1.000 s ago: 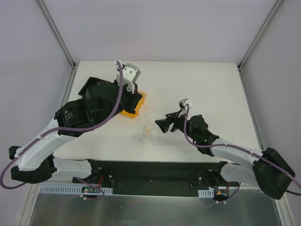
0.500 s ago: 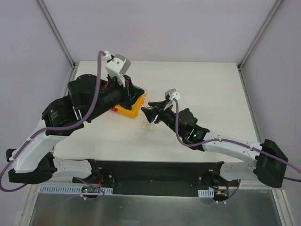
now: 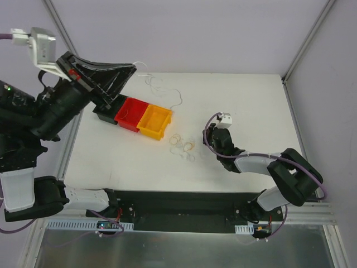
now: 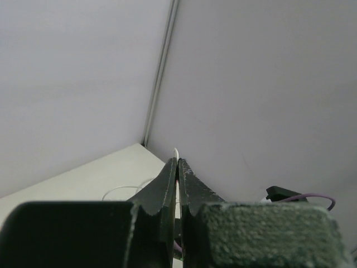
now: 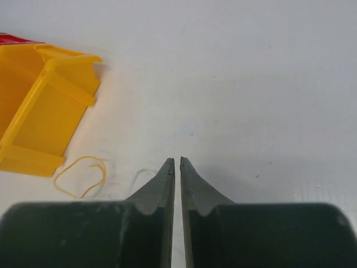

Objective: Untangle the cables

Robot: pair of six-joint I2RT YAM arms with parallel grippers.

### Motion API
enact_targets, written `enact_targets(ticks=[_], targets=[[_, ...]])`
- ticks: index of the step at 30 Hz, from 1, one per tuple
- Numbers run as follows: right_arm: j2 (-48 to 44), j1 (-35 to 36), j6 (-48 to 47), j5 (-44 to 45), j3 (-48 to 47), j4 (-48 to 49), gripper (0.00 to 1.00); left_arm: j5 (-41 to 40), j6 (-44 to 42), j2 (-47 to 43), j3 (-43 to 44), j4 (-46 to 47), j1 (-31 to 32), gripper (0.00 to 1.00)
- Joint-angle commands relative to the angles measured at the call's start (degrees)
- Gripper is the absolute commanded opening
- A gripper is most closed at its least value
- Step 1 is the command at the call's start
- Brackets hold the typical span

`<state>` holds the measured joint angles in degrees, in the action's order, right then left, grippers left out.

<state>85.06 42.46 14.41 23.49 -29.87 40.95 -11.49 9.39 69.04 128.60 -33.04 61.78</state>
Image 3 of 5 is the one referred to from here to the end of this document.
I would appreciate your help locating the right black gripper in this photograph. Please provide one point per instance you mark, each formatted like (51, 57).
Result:
(218, 137)

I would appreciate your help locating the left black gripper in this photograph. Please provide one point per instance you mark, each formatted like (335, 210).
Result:
(84, 82)

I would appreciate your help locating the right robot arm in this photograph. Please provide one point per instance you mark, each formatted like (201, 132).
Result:
(295, 179)

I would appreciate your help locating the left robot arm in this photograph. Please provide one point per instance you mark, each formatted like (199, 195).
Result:
(27, 121)

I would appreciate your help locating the black plastic bin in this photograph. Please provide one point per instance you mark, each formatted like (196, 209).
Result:
(108, 115)

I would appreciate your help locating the red plastic bin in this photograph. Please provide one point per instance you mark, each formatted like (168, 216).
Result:
(131, 113)

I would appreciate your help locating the yellow plastic bin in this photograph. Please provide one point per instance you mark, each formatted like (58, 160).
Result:
(154, 121)

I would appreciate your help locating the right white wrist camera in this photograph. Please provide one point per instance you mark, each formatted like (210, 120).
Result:
(224, 120)

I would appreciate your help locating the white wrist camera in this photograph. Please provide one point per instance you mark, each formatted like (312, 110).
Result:
(224, 120)
(41, 45)

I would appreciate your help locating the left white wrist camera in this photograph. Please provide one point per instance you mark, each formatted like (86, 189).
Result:
(41, 45)

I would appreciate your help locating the left aluminium frame post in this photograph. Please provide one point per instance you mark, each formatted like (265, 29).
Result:
(64, 33)

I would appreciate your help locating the aluminium frame post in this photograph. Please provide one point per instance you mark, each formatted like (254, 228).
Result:
(308, 39)
(64, 33)

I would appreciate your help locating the right white cable duct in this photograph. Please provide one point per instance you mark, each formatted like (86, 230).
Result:
(244, 229)

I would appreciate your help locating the white cable duct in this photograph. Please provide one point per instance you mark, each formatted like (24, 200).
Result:
(244, 229)
(82, 225)

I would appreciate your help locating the right aluminium frame post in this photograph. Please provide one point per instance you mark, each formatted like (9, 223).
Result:
(308, 39)

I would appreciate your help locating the left white cable duct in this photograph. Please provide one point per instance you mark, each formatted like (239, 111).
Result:
(82, 225)

